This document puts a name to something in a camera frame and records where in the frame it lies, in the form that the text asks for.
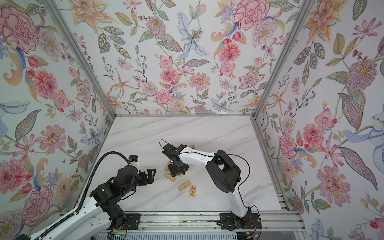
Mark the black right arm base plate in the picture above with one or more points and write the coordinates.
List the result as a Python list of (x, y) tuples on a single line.
[(231, 222)]

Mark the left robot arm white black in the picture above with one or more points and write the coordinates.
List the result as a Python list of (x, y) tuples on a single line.
[(98, 211)]

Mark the aluminium corner post left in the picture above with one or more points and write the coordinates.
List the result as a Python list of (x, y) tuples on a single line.
[(63, 27)]

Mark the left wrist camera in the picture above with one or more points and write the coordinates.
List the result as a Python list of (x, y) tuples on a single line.
[(135, 161)]

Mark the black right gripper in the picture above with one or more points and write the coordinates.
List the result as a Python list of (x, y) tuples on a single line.
[(173, 172)]

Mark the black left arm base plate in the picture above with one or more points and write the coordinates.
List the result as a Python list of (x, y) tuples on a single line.
[(129, 221)]

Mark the aluminium corner post right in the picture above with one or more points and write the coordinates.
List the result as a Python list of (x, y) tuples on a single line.
[(281, 60)]

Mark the aluminium front rail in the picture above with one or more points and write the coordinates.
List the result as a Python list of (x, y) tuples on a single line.
[(275, 225)]

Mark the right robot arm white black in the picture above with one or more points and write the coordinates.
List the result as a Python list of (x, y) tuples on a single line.
[(224, 172)]

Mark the printed wood block lower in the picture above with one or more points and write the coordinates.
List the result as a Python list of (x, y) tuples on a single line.
[(193, 191)]

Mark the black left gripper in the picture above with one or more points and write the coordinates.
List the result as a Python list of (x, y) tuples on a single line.
[(146, 181)]

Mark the aluminium corner post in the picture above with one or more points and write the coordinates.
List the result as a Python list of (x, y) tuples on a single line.
[(63, 27), (281, 60)]

